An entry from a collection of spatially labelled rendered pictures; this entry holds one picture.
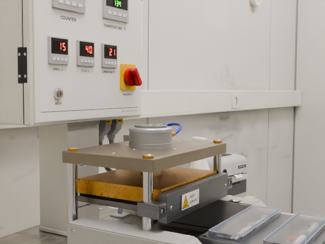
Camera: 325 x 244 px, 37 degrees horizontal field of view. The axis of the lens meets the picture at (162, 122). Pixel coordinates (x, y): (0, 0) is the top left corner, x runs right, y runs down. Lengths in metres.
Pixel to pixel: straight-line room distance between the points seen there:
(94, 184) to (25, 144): 0.58
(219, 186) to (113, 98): 0.28
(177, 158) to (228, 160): 1.01
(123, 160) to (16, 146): 0.66
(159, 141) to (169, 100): 1.00
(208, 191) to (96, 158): 0.21
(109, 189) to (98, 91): 0.22
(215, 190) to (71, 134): 0.29
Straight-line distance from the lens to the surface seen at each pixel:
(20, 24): 0.84
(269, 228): 0.79
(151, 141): 0.83
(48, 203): 0.98
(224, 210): 0.95
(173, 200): 0.75
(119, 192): 0.79
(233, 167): 1.80
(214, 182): 0.88
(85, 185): 0.84
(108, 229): 0.75
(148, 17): 1.82
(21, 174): 1.38
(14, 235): 0.99
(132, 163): 0.73
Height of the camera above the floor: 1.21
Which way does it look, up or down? 4 degrees down
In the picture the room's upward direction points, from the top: straight up
